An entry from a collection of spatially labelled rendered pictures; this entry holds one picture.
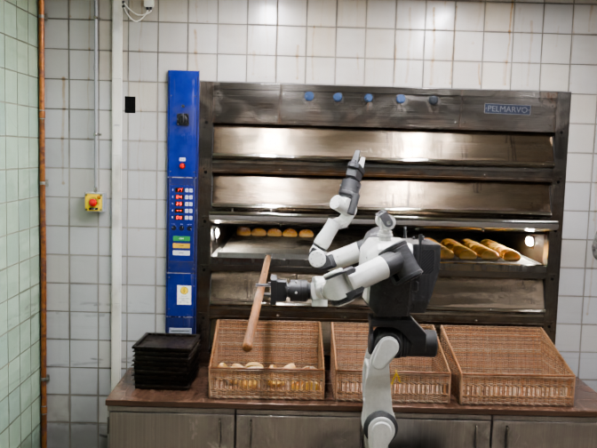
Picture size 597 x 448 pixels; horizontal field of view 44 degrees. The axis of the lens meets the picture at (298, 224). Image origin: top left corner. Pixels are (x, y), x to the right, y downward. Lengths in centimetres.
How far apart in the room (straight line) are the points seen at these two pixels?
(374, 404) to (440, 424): 57
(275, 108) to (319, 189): 48
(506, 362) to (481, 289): 40
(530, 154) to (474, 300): 83
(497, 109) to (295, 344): 163
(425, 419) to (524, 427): 47
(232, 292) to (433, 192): 120
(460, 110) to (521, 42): 46
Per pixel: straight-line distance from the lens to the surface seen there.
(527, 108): 410
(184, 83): 391
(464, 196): 401
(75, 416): 431
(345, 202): 328
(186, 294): 397
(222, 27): 396
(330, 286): 274
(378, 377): 311
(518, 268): 413
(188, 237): 392
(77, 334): 417
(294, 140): 390
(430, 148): 396
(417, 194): 396
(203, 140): 392
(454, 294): 407
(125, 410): 365
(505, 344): 413
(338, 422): 359
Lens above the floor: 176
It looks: 6 degrees down
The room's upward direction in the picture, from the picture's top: 2 degrees clockwise
